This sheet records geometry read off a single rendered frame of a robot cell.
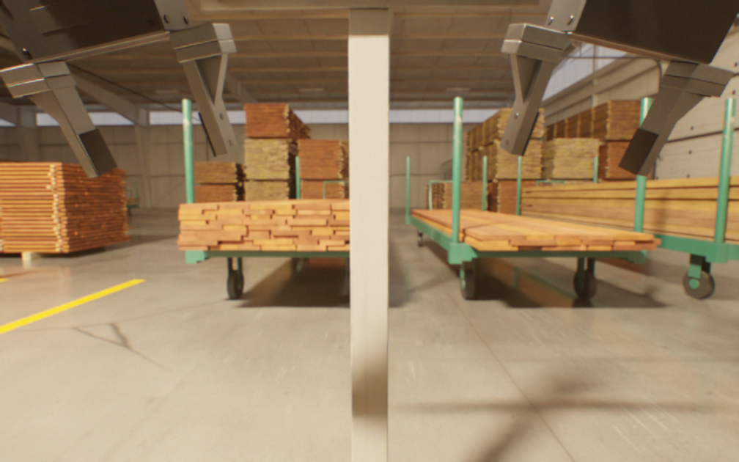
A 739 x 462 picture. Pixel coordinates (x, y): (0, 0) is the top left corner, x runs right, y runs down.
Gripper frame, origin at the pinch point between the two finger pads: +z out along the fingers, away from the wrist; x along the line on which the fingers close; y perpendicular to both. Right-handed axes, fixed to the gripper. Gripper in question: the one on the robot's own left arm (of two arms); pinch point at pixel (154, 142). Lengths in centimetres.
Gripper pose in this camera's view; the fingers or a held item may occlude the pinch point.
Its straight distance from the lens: 40.5
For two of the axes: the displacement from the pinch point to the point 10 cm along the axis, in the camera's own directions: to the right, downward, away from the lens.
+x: -9.8, 1.2, 1.3
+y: 0.6, -4.8, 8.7
